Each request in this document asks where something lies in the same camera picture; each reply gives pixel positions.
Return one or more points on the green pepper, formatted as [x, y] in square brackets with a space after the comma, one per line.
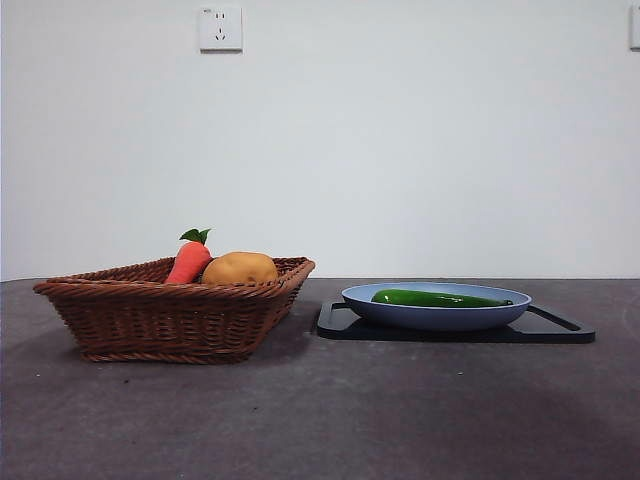
[425, 298]

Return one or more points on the blue round plate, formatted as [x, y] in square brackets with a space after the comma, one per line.
[425, 318]

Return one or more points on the brown potato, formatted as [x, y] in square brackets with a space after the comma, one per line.
[239, 270]

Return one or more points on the orange toy carrot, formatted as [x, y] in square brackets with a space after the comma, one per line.
[186, 262]

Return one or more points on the black rectangular tray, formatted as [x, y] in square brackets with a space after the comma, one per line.
[450, 336]

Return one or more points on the brown wicker basket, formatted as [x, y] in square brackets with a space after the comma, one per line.
[150, 325]

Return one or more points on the white wall socket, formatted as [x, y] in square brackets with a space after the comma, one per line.
[222, 29]

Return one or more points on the white wall switch plate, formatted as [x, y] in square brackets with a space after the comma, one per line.
[635, 29]

